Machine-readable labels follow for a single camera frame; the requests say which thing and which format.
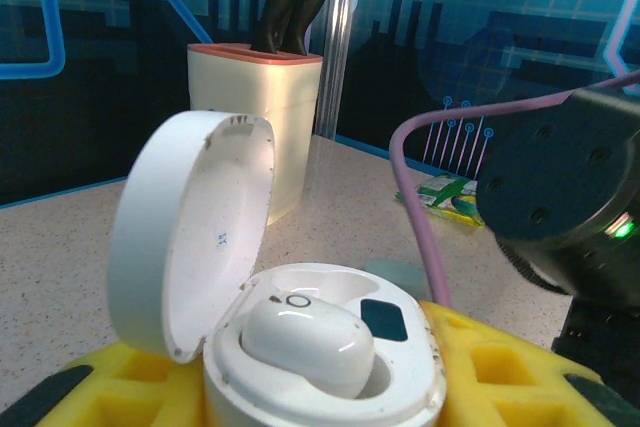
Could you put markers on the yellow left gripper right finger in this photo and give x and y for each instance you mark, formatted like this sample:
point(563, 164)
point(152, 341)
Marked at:
point(510, 387)

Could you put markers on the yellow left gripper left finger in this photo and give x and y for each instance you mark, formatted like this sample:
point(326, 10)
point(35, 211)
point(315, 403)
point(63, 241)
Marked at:
point(115, 387)

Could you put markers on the large oval earbud charging case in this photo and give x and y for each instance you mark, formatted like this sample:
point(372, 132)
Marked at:
point(190, 227)

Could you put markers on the green snack bag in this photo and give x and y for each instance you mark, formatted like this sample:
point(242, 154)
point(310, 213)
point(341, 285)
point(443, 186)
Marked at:
point(440, 197)

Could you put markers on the cream knife block orange rim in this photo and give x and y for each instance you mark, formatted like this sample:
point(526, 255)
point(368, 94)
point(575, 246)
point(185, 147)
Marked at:
point(290, 112)

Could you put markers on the aluminium frame post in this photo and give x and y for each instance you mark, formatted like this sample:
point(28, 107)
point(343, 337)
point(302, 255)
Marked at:
point(340, 47)

